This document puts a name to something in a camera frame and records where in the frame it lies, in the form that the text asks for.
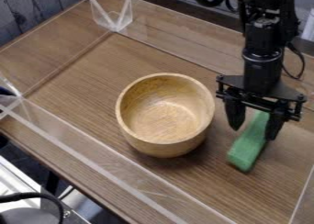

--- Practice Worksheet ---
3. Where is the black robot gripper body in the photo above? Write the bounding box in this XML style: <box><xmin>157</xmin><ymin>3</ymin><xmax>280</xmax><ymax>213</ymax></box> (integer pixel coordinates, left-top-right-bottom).
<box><xmin>217</xmin><ymin>49</ymin><xmax>306</xmax><ymax>121</ymax></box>

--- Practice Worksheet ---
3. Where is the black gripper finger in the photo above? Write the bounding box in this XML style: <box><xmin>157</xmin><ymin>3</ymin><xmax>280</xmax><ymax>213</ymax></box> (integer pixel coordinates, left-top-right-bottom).
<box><xmin>265</xmin><ymin>107</ymin><xmax>288</xmax><ymax>140</ymax></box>
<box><xmin>225</xmin><ymin>98</ymin><xmax>246</xmax><ymax>130</ymax></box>

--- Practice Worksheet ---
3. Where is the black cable lower left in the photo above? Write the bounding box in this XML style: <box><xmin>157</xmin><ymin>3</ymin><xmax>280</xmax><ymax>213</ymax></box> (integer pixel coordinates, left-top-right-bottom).
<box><xmin>0</xmin><ymin>192</ymin><xmax>67</xmax><ymax>224</ymax></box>

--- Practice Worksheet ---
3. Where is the green rectangular block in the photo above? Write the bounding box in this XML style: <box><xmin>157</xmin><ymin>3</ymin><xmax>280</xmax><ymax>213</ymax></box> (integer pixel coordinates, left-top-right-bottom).
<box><xmin>227</xmin><ymin>111</ymin><xmax>269</xmax><ymax>173</ymax></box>

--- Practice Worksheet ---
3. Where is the clear acrylic table barrier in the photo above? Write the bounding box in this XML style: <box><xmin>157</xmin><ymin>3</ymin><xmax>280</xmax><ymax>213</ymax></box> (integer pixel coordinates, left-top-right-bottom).
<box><xmin>0</xmin><ymin>0</ymin><xmax>314</xmax><ymax>224</ymax></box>

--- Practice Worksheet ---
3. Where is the brown wooden bowl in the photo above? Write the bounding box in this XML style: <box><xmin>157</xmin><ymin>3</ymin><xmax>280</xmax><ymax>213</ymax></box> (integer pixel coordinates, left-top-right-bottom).
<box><xmin>115</xmin><ymin>73</ymin><xmax>215</xmax><ymax>158</ymax></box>

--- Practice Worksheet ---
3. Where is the grey metal bracket with screw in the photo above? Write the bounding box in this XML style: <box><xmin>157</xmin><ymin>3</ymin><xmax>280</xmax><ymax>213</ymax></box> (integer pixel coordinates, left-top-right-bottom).
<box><xmin>63</xmin><ymin>205</ymin><xmax>92</xmax><ymax>224</ymax></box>

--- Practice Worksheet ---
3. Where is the white post at right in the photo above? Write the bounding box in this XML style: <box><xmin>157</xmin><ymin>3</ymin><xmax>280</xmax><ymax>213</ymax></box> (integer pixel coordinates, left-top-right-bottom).
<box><xmin>302</xmin><ymin>7</ymin><xmax>314</xmax><ymax>41</ymax></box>

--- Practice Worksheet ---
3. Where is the black table leg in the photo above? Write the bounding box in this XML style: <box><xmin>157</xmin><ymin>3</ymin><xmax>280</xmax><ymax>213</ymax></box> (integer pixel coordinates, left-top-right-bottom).
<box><xmin>46</xmin><ymin>172</ymin><xmax>60</xmax><ymax>195</ymax></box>

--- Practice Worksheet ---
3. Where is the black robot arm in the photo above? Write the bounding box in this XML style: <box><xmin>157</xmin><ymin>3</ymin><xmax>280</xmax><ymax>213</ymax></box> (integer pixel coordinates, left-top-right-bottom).
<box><xmin>197</xmin><ymin>0</ymin><xmax>306</xmax><ymax>140</ymax></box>

